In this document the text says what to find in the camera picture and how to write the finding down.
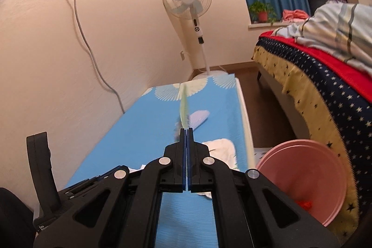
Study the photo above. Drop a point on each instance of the pink plastic basin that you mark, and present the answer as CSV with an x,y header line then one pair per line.
x,y
302,172

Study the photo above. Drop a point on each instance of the white windowsill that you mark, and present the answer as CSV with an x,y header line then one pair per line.
x,y
267,25

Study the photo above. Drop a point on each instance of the crumpled white tissue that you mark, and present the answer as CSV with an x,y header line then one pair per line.
x,y
205,194

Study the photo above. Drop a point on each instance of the striped blanket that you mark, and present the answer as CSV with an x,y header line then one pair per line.
x,y
334,30

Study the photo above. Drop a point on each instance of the red plastic bag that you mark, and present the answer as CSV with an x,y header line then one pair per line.
x,y
304,203

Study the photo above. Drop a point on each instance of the bed with starry cover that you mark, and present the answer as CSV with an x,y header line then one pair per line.
x,y
328,97

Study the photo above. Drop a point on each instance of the green snack packet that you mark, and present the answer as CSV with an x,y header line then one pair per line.
x,y
184,108

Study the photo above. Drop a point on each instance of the person's left forearm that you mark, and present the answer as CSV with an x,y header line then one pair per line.
x,y
14,219

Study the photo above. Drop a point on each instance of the white printed paper bag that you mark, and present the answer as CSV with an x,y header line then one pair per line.
x,y
261,155

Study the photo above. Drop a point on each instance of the potted green plant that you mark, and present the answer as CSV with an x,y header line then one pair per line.
x,y
263,11

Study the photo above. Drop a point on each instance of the small low wall socket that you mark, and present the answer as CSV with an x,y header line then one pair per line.
x,y
182,55

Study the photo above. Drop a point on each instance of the dark storage bin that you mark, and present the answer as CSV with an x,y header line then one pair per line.
x,y
322,4

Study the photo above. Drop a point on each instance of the folded white tissue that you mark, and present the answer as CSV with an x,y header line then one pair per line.
x,y
221,150

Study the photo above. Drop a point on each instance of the pink folded clothes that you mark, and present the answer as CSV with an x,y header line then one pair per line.
x,y
295,15

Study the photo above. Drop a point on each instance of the white foam fruit net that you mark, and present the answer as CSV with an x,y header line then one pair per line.
x,y
199,117

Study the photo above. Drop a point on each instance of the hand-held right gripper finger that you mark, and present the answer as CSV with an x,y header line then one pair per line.
x,y
183,160
189,160

